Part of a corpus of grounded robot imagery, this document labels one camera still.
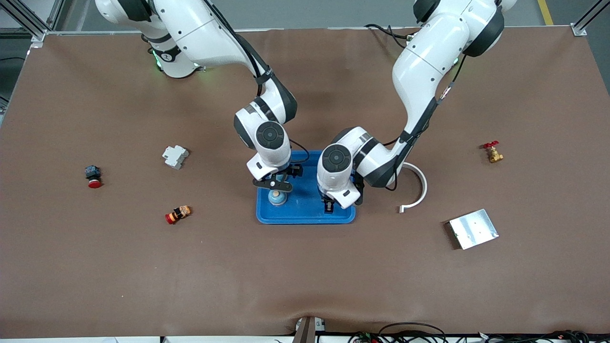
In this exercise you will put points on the grey table edge clamp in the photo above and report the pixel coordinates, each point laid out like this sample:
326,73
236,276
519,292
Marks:
307,331

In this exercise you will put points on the white circuit breaker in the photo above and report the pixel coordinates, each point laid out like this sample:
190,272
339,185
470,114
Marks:
175,157

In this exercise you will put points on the red yellow emergency stop button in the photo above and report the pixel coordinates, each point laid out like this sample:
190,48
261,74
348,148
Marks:
178,215

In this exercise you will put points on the blue plastic tray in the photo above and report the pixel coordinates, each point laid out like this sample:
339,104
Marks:
305,215

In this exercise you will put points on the red push button switch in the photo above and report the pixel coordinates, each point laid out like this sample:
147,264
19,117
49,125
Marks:
94,177

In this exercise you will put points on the white curved plastic bracket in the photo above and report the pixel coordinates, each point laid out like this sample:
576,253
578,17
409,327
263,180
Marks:
422,183

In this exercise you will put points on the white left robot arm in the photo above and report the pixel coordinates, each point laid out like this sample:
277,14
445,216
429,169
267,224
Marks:
429,62

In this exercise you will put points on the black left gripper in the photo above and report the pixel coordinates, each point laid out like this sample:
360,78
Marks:
329,206

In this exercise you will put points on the silver metal plate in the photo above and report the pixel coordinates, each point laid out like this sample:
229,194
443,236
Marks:
472,229

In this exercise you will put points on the blue dome call bell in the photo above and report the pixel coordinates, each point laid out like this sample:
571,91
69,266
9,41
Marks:
278,199

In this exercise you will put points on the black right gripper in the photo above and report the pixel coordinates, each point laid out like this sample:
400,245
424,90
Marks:
294,170

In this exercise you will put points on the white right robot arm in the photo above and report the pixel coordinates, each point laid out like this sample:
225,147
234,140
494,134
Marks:
200,33

